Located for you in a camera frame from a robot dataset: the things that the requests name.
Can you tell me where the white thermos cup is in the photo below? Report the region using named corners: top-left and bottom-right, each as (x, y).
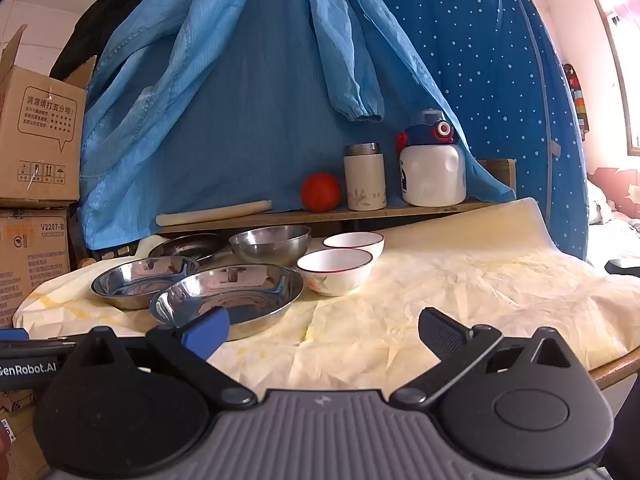
top-left (343, 143), bottom-right (387, 211)

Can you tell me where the cream table cloth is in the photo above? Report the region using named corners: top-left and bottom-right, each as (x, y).
top-left (12, 197), bottom-right (640, 387)

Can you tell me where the wooden panel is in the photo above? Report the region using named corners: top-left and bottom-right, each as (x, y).
top-left (475, 158), bottom-right (517, 197)

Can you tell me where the steel bowl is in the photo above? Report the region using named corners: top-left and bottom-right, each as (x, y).
top-left (228, 224), bottom-right (312, 268)

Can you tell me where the printed cardboard box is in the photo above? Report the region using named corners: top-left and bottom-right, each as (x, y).
top-left (0, 208), bottom-right (72, 329)

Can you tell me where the wooden shelf board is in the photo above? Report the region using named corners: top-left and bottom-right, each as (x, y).
top-left (156, 196), bottom-right (503, 237)

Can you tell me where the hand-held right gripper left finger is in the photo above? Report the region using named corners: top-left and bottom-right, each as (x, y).
top-left (75, 306), bottom-right (258, 409)

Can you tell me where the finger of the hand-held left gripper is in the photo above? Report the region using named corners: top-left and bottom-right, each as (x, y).
top-left (0, 328), bottom-right (83, 351)

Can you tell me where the white bottle blue lid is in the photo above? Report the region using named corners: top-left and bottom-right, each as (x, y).
top-left (396, 108), bottom-right (467, 207)

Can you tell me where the open cardboard box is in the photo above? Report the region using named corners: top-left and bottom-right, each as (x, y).
top-left (0, 24), bottom-right (97, 207)

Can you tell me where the blue work coat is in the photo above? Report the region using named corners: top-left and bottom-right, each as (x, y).
top-left (79, 0), bottom-right (517, 252)

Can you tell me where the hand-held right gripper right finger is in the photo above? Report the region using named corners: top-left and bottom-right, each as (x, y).
top-left (390, 307), bottom-right (569, 409)

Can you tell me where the red tomato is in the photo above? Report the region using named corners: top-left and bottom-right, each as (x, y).
top-left (300, 172), bottom-right (342, 212)

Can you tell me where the black garment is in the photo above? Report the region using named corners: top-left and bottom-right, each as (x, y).
top-left (49, 0), bottom-right (168, 82)

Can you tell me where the white bowl red rim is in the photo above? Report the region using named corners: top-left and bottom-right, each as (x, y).
top-left (296, 248), bottom-right (374, 297)
top-left (322, 231), bottom-right (386, 262)

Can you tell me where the large steel plate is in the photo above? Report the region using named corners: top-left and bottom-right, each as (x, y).
top-left (150, 263), bottom-right (305, 342)

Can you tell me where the blue polka-dot fabric cover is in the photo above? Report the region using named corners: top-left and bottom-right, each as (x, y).
top-left (350, 0), bottom-right (590, 262)

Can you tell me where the white rolling pin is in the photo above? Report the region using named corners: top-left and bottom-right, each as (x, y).
top-left (155, 200), bottom-right (274, 228)

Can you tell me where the colourful striped cloth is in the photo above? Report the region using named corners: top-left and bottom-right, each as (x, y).
top-left (561, 62), bottom-right (592, 137)

